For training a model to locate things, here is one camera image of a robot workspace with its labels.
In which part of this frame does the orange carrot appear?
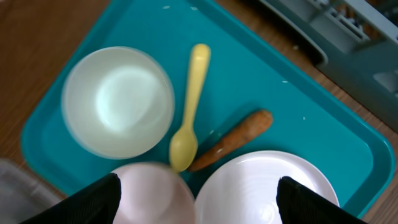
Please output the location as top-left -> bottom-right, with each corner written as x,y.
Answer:
187,110 -> 274,172

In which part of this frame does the white bowl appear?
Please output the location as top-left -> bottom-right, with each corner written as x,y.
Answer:
61,46 -> 175,159

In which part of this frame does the yellow plastic spoon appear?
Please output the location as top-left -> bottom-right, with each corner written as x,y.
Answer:
169,44 -> 211,172

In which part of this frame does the white round plate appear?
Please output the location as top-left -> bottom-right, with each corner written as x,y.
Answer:
195,151 -> 339,224

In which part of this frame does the pink bowl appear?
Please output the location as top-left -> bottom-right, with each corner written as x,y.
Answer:
113,162 -> 195,224

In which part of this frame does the grey dishwasher rack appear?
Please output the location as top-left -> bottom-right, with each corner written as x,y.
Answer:
262,0 -> 397,131

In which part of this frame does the teal plastic tray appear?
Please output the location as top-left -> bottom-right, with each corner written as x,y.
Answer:
21,0 -> 396,217

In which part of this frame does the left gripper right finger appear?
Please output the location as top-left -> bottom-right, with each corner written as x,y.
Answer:
276,176 -> 367,224

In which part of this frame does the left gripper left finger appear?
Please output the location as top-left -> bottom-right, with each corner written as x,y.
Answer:
21,173 -> 121,224

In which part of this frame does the clear plastic bin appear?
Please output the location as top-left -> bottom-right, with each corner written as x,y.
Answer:
1,159 -> 62,223

